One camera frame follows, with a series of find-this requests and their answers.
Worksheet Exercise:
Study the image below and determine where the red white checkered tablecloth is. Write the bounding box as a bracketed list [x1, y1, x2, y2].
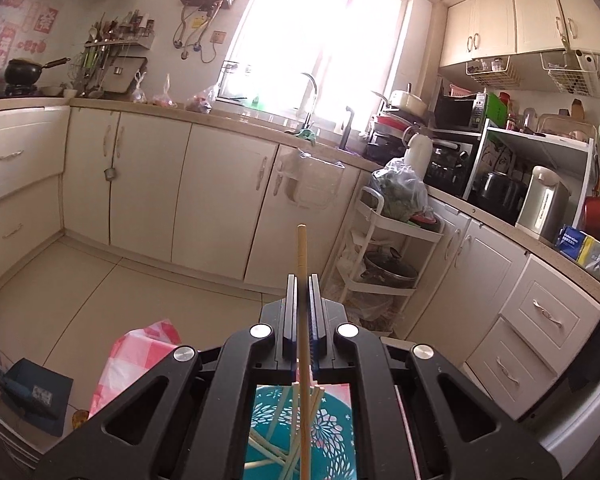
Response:
[90, 318, 181, 417]

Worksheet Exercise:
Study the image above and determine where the black frying pan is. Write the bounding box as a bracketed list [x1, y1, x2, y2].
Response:
[4, 58, 70, 86]

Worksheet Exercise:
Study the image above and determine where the white electric kettle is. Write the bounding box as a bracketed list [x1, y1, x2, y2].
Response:
[515, 166, 571, 245]

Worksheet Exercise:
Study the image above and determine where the white thermos jug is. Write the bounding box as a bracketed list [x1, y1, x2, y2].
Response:
[404, 133, 434, 180]

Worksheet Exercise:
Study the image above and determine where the white rolling storage cart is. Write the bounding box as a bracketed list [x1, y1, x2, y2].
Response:
[325, 186, 446, 336]

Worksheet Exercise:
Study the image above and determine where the green vegetable plastic bag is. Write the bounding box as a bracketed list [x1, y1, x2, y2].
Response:
[370, 157, 428, 222]

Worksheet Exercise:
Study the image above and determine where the red pan on rack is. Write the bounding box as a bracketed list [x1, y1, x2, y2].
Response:
[582, 196, 600, 240]

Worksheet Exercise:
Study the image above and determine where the blue perforated plastic basket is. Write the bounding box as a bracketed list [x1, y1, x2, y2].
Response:
[242, 385, 358, 479]

